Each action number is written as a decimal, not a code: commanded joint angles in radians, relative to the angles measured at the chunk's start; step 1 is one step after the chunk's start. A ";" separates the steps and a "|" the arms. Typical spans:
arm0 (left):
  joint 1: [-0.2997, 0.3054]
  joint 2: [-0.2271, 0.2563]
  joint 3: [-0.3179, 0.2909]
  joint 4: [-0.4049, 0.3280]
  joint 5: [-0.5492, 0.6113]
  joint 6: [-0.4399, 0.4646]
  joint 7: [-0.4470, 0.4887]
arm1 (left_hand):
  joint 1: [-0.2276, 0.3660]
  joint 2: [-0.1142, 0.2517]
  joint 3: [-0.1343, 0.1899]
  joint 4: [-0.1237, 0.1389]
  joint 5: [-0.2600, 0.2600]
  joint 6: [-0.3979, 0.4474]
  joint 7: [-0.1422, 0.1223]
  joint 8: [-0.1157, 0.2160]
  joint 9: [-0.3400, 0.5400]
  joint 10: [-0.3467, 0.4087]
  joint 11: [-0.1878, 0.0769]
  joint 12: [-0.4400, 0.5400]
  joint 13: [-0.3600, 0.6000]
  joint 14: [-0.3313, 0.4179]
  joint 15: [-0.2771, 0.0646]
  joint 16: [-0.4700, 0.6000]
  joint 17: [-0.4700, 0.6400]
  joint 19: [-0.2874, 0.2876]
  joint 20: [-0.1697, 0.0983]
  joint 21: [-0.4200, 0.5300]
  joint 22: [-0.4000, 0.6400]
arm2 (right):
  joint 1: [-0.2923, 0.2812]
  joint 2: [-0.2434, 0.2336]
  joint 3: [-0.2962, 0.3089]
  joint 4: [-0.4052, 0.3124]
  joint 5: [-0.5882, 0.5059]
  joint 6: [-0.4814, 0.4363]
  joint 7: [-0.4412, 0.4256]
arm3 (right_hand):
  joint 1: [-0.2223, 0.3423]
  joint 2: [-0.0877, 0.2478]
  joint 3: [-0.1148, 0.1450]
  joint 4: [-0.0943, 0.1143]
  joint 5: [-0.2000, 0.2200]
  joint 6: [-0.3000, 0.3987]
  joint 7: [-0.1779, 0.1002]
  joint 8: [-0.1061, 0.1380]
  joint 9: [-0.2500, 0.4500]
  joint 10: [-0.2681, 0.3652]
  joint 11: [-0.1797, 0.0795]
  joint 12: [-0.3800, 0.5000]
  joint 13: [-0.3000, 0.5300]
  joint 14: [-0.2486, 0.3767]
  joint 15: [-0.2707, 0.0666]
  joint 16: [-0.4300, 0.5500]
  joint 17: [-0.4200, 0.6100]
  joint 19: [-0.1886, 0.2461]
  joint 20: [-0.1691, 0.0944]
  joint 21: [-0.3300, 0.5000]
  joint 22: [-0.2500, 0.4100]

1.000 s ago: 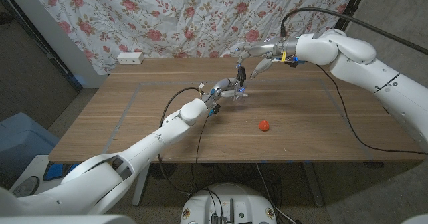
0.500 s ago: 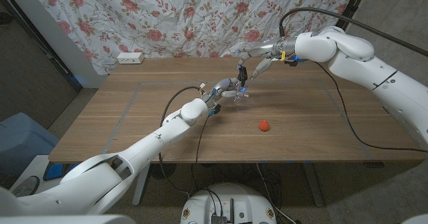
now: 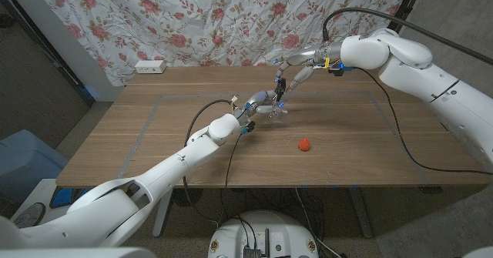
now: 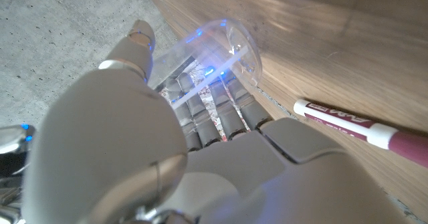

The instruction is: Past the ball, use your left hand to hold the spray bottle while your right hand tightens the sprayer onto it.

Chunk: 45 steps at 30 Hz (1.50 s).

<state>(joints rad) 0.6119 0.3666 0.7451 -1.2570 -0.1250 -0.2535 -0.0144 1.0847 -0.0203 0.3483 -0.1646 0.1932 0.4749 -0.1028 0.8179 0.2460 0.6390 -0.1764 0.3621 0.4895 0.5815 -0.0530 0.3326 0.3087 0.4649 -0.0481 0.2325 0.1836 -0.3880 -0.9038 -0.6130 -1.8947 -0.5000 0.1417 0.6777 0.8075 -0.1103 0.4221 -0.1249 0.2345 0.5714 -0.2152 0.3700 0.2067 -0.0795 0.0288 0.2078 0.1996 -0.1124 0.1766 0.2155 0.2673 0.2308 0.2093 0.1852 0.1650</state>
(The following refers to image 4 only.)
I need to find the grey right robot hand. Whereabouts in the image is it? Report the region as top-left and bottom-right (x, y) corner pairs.
(0, 123), (36, 155)

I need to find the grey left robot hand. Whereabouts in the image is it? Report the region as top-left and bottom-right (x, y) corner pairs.
(19, 19), (415, 224)

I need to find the clear plastic spray bottle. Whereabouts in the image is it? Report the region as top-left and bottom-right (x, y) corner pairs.
(146, 18), (263, 110)

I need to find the white and maroon marker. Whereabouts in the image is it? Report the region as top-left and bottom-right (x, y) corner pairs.
(293, 98), (428, 169)

